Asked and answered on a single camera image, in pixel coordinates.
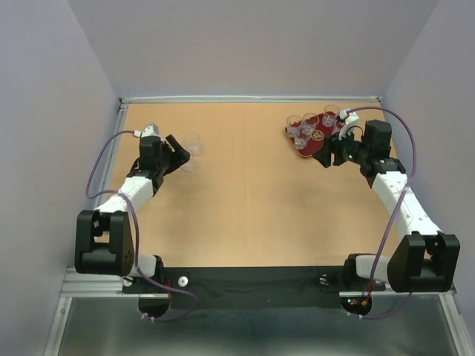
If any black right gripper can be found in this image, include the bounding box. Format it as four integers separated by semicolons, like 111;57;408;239
311;124;370;168

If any clear faceted glass one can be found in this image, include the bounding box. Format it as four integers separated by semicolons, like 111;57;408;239
183;132;201;156

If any clear faceted glass two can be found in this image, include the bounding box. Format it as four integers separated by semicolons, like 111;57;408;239
301;113;320;136

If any clear faceted glass four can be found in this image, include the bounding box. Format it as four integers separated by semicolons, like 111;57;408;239
286;115;303;138

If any clear faceted glass five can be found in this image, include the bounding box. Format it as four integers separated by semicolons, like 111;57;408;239
322;105;340;128

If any clear faceted glass six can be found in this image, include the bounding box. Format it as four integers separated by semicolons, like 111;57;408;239
180;159;197;172

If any clear faceted glass three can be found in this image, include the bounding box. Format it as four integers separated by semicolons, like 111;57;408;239
293;132;311;151

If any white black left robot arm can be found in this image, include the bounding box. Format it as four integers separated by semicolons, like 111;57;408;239
74;131;191;277

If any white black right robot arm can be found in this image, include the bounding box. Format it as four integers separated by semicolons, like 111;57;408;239
313;119;460;292

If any red tray gold emblem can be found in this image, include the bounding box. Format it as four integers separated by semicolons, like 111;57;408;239
285;113;341;158

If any metal front panel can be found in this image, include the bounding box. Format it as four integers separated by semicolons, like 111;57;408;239
45;294;474;355

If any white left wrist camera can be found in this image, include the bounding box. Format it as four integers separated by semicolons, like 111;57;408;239
140;123;160;138

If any aluminium back rail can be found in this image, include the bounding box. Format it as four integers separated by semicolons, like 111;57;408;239
119;95;381;105

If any aluminium rail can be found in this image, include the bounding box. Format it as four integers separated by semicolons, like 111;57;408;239
119;95;381;105
76;103;129;268
61;265;456;297

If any aluminium left rail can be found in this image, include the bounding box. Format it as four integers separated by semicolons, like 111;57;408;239
76;103;129;268

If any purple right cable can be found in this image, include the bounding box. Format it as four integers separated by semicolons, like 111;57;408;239
343;106;416;320

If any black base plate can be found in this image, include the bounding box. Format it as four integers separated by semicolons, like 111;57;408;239
121;266;387;323

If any aluminium front rail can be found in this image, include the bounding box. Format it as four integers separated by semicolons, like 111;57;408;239
61;265;456;297

